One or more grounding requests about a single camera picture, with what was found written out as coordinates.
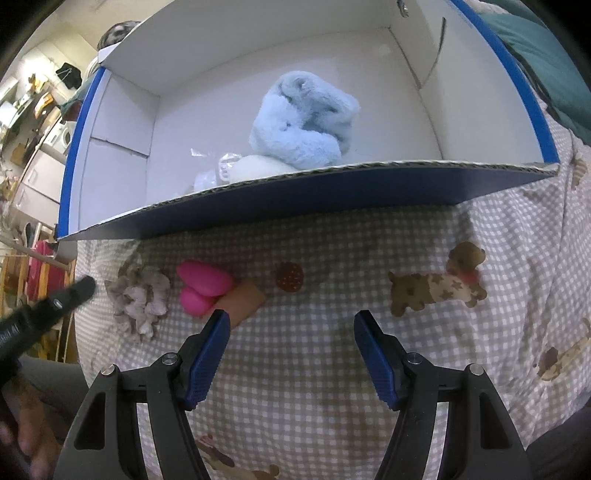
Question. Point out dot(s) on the white washing machine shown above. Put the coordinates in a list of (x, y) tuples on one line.
[(60, 138)]

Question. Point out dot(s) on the beige lace-pattern sock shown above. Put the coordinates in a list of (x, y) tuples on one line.
[(138, 300)]

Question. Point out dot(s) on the teal sofa armrest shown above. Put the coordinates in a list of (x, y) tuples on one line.
[(74, 99)]

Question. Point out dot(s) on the white sock with dark trim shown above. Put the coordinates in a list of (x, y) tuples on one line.
[(258, 168)]

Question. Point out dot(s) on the grey white printed cushion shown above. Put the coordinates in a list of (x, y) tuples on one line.
[(115, 36)]

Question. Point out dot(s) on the clear plastic packet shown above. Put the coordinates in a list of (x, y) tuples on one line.
[(221, 159)]

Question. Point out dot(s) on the light blue fluffy socks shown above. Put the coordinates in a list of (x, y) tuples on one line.
[(304, 124)]

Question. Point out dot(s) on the checked dog print blanket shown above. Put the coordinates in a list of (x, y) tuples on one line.
[(300, 286)]

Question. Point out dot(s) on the white base cabinets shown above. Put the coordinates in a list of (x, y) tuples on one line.
[(39, 184)]

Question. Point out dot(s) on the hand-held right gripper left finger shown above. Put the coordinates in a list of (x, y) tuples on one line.
[(207, 360)]

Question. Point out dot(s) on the teal pillow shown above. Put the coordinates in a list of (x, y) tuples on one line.
[(549, 60)]

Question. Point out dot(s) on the person's left hand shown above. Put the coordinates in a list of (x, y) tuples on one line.
[(32, 424)]

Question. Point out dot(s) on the black hanging bag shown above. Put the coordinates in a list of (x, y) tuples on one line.
[(69, 76)]

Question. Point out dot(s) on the pink sock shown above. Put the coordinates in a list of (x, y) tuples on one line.
[(203, 286)]

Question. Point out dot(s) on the red and yellow item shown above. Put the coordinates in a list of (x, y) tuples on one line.
[(44, 267)]

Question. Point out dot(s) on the person's grey trouser leg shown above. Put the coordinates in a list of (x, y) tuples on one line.
[(55, 383), (561, 452)]

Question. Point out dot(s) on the person's grey right trouser leg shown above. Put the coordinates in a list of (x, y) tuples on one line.
[(561, 452)]

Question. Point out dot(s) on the person's grey left trouser leg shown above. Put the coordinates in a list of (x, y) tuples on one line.
[(55, 383)]

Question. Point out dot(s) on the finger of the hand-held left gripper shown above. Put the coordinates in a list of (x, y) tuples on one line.
[(60, 302)]

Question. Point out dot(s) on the blue cardboard box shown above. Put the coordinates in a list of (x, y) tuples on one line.
[(295, 92)]

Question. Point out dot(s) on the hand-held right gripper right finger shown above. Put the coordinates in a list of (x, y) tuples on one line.
[(376, 360)]

